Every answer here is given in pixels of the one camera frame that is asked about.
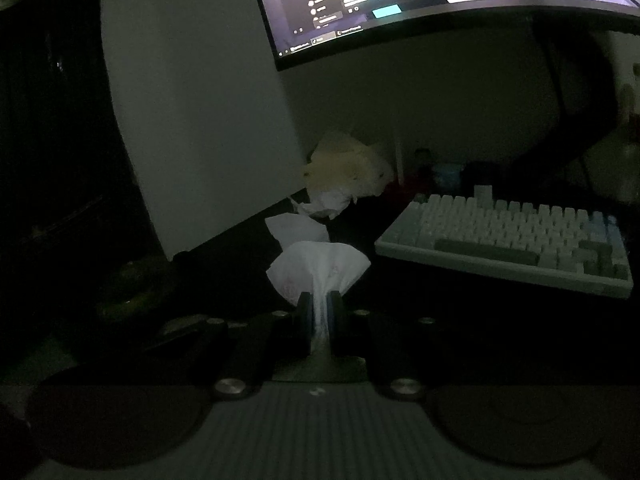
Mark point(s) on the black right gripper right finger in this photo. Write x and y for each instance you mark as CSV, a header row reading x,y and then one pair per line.
x,y
334,318

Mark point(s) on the white square paper note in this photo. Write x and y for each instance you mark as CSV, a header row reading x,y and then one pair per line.
x,y
288,229

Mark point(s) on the white backlit mechanical keyboard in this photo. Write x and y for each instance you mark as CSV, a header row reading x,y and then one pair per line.
x,y
561,247

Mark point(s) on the crumpled white tissue on desk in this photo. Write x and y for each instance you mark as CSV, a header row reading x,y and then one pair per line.
x,y
327,204

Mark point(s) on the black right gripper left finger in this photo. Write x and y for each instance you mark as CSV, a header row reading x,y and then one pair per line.
x,y
304,324

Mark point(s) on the white paper tissue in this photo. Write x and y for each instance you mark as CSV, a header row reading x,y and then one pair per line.
x,y
318,268

